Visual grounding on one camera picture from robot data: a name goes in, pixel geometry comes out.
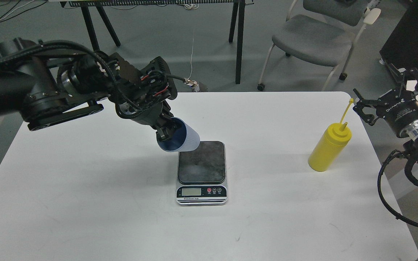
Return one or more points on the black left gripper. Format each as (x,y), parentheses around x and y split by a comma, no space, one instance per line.
(148,89)

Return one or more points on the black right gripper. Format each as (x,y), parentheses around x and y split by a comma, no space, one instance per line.
(405,112)

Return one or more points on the blue ribbed plastic cup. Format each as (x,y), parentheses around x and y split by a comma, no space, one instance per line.
(184,139)

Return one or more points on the yellow squeeze bottle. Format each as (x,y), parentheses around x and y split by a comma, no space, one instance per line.
(334,139)

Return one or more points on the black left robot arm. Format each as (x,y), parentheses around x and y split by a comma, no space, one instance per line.
(49,83)

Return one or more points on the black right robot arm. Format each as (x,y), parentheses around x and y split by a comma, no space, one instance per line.
(408,79)

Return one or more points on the digital kitchen scale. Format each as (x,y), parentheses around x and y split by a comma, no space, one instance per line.
(202,176)

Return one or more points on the white power adapter plug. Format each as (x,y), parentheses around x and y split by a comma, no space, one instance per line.
(196,86)

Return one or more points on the grey office chair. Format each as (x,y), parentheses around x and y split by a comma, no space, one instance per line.
(321,43)

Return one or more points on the black legged background table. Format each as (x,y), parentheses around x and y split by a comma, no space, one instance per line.
(208,44)

